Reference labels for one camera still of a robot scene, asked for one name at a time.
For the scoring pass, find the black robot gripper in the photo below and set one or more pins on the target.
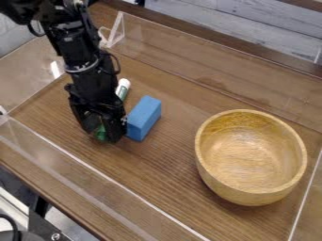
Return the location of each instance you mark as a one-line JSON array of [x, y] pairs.
[[94, 100]]

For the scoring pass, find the green dry erase marker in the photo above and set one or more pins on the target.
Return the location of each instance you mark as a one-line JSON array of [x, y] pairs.
[[122, 90]]

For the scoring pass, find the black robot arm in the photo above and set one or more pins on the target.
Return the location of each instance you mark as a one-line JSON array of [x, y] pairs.
[[69, 28]]

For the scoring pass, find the brown wooden bowl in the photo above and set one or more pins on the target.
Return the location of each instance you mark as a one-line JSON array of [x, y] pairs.
[[252, 157]]

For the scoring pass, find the blue foam block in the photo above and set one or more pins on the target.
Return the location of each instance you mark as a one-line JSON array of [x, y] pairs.
[[144, 117]]

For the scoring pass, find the clear acrylic tray wall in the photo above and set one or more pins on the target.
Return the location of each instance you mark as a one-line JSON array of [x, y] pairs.
[[137, 191]]

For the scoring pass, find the black metal table bracket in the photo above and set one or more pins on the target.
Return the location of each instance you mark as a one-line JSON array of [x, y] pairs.
[[39, 225]]

